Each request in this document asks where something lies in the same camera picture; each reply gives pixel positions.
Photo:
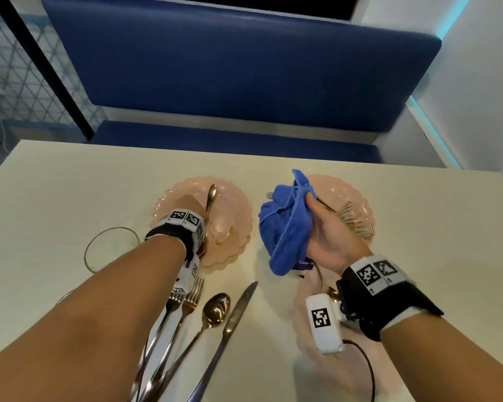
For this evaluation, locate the person's right hand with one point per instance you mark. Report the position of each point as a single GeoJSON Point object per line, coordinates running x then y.
{"type": "Point", "coordinates": [333, 242]}

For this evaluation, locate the person's left hand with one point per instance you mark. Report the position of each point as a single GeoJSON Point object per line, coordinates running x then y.
{"type": "Point", "coordinates": [187, 203]}

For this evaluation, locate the person's right thumb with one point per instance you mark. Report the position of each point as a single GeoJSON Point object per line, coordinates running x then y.
{"type": "Point", "coordinates": [316, 210]}

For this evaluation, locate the blue microfibre cloth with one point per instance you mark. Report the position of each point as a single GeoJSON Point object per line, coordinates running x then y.
{"type": "Point", "coordinates": [285, 226]}

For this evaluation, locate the small gold spoon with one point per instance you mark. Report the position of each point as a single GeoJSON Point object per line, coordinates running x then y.
{"type": "Point", "coordinates": [211, 197]}

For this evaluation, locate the person's left forearm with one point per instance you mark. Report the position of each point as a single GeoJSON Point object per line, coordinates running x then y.
{"type": "Point", "coordinates": [88, 322]}

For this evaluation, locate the person's right forearm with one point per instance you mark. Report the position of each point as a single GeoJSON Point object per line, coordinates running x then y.
{"type": "Point", "coordinates": [444, 364]}

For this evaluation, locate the pink scalloped glass plate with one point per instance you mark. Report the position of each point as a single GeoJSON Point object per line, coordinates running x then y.
{"type": "Point", "coordinates": [352, 196]}
{"type": "Point", "coordinates": [230, 223]}
{"type": "Point", "coordinates": [318, 372]}

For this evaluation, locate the black right wrist band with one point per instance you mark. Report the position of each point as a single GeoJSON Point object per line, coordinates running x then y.
{"type": "Point", "coordinates": [373, 301]}

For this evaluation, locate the black wrist band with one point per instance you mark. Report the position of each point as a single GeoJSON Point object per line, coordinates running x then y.
{"type": "Point", "coordinates": [180, 230]}
{"type": "Point", "coordinates": [373, 301]}

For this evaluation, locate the silver table knife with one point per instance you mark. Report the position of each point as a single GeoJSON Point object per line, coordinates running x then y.
{"type": "Point", "coordinates": [234, 313]}

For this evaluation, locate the black left wrist band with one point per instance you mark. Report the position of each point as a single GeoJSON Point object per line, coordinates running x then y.
{"type": "Point", "coordinates": [180, 230]}

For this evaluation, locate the cyan light strip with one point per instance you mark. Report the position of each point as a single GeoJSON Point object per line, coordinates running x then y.
{"type": "Point", "coordinates": [434, 131]}

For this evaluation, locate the rose gold table spoon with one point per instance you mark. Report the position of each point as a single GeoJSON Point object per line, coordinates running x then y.
{"type": "Point", "coordinates": [216, 309]}

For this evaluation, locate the blue upholstered bench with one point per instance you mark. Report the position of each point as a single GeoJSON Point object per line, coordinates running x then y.
{"type": "Point", "coordinates": [243, 66]}

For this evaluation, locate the rose gold table fork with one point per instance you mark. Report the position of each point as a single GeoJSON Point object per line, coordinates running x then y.
{"type": "Point", "coordinates": [181, 325]}

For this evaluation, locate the silver table fork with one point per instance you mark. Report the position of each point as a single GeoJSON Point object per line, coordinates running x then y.
{"type": "Point", "coordinates": [161, 330]}

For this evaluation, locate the clear drinking glass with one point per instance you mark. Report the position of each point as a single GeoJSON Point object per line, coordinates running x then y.
{"type": "Point", "coordinates": [93, 242]}

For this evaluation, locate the white diamond mesh fence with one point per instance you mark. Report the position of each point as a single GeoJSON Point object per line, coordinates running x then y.
{"type": "Point", "coordinates": [8, 79]}

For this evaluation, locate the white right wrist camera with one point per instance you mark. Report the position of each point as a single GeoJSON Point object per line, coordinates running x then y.
{"type": "Point", "coordinates": [323, 322]}

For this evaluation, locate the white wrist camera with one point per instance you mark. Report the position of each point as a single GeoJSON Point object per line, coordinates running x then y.
{"type": "Point", "coordinates": [323, 322]}
{"type": "Point", "coordinates": [187, 274]}

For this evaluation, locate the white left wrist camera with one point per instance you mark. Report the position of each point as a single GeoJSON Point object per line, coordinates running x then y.
{"type": "Point", "coordinates": [187, 274]}

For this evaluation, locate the black metal post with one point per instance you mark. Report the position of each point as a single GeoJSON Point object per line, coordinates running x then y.
{"type": "Point", "coordinates": [42, 66]}

